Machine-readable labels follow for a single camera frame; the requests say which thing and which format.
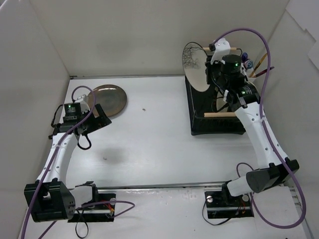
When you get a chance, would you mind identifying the cream tree pattern plate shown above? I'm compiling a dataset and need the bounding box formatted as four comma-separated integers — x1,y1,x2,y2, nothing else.
182,42,209,92

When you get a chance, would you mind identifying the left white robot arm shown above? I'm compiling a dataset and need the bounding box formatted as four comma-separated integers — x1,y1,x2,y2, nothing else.
24,100,111,223

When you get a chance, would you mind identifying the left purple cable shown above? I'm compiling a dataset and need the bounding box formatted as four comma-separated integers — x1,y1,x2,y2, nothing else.
21,86,135,239

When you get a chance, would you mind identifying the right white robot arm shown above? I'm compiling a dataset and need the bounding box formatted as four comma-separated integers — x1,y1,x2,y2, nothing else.
205,54,300,205

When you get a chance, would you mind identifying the white utensil holder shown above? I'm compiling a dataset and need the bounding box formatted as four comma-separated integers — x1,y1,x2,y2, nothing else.
246,68,256,84

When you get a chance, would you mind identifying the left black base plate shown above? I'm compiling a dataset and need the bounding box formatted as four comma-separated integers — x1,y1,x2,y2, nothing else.
68,192,116,223

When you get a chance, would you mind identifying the purple utensil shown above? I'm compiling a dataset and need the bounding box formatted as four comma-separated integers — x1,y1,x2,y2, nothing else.
254,66,275,78

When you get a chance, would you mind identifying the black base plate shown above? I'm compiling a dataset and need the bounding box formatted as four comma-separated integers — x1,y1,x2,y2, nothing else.
204,191,254,220
68,192,116,223

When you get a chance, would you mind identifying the cream and yellow plate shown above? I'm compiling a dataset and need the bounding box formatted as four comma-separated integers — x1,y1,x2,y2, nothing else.
255,86,261,104

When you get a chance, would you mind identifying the purple cable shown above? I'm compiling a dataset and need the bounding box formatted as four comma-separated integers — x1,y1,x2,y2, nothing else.
214,27,307,229
21,86,135,239

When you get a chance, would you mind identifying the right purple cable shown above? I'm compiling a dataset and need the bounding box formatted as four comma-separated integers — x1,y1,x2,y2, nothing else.
214,27,307,229

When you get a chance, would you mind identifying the black wire dish rack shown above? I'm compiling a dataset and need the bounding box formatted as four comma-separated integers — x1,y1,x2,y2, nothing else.
185,76,245,135

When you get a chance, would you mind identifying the brown speckled plate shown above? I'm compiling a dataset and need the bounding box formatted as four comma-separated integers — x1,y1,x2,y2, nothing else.
93,84,128,118

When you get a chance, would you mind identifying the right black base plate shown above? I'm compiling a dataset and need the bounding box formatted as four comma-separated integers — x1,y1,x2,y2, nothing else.
204,191,254,220

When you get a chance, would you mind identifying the black striped plate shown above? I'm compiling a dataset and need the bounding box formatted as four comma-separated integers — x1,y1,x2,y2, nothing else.
211,92,229,113

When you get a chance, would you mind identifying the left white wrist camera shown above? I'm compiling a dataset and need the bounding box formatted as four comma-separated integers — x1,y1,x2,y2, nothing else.
75,94,90,113

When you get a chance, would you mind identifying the blue patterned utensil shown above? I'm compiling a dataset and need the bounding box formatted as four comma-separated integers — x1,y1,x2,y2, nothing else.
241,52,253,70

